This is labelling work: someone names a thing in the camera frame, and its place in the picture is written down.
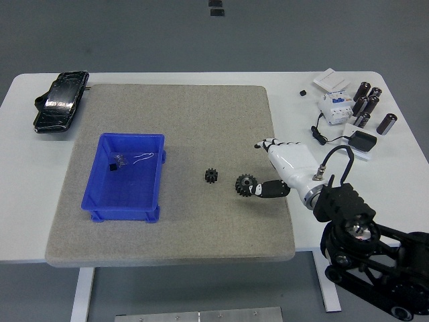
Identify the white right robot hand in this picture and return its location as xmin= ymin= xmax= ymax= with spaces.
xmin=249 ymin=138 xmax=324 ymax=203

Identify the large black gear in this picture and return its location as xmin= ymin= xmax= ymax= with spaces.
xmin=235 ymin=173 xmax=258 ymax=199

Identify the blue plastic box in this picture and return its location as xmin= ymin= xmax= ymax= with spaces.
xmin=81 ymin=133 xmax=167 ymax=223

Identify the white circuit breaker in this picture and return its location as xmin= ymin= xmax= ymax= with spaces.
xmin=317 ymin=90 xmax=355 ymax=127

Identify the white flat plate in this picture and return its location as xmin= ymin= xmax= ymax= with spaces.
xmin=339 ymin=122 xmax=375 ymax=162

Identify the black power adapter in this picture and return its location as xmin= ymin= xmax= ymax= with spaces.
xmin=348 ymin=131 xmax=377 ymax=154

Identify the grey-brown table mat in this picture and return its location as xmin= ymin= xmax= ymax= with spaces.
xmin=44 ymin=83 xmax=297 ymax=268

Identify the white table leg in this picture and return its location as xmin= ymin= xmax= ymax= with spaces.
xmin=312 ymin=250 xmax=342 ymax=313
xmin=70 ymin=267 xmax=96 ymax=322

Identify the silver metal plate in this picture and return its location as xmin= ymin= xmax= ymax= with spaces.
xmin=114 ymin=306 xmax=284 ymax=322

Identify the black wrapped pack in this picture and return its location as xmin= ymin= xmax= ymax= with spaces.
xmin=32 ymin=70 xmax=90 ymax=134

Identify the white switch panel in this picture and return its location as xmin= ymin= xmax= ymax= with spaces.
xmin=313 ymin=68 xmax=349 ymax=91

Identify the thin white wire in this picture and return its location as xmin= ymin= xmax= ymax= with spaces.
xmin=133 ymin=152 xmax=156 ymax=165

